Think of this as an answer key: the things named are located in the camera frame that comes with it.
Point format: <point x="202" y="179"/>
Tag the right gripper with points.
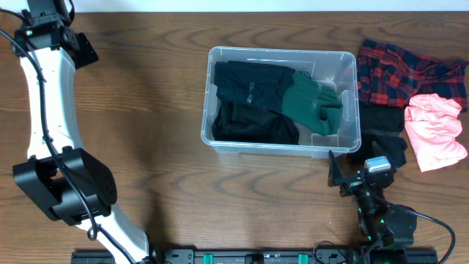
<point x="352" y="185"/>

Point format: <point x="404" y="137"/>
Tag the dark green garment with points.
<point x="312" y="105"/>

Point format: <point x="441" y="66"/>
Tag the small black garment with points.
<point x="254" y="84"/>

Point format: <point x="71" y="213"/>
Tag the large black garment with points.
<point x="242" y="123"/>

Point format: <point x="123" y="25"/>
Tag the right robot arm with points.
<point x="389" y="228"/>

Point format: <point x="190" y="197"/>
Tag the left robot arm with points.
<point x="60" y="177"/>

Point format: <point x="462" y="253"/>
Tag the black garment right side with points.
<point x="383" y="125"/>

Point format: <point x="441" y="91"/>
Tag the pink folded garment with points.
<point x="432" y="125"/>

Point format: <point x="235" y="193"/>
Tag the red plaid flannel shirt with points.
<point x="389" y="75"/>

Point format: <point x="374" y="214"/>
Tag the clear plastic storage bin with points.
<point x="334" y="69"/>

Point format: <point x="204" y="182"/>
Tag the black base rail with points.
<point x="320" y="255"/>

